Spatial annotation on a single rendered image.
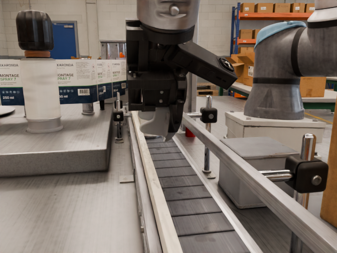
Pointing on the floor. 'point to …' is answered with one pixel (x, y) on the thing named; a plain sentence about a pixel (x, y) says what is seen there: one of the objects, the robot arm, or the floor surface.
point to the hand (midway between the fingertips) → (169, 134)
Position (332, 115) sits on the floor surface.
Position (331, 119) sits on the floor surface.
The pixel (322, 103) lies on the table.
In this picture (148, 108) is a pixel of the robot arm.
